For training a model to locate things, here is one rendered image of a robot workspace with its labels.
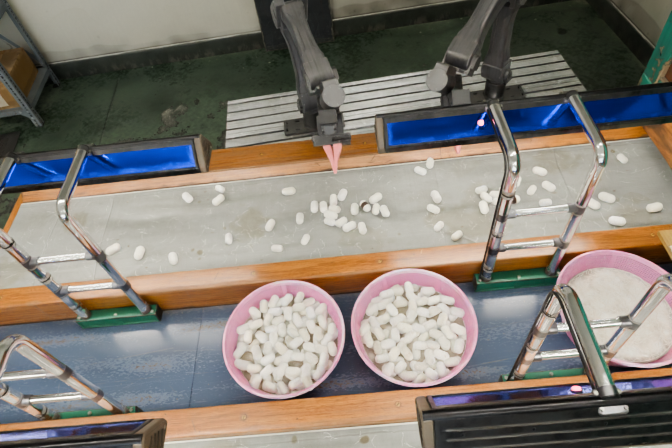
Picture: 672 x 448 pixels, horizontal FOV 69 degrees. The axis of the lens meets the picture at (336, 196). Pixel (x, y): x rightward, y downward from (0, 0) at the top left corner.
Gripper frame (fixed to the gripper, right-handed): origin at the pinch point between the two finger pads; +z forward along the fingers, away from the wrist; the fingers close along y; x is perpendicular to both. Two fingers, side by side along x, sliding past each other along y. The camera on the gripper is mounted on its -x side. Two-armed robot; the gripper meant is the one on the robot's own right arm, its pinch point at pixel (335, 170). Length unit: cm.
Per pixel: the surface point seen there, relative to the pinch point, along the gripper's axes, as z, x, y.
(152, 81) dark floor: -77, 170, -114
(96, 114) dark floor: -57, 153, -143
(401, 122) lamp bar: -6.2, -31.3, 15.3
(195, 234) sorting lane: 13.0, -0.8, -38.4
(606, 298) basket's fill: 35, -19, 57
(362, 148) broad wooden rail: -6.0, 11.9, 7.9
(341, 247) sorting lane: 19.7, -6.3, -0.2
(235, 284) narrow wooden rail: 25.1, -14.0, -25.6
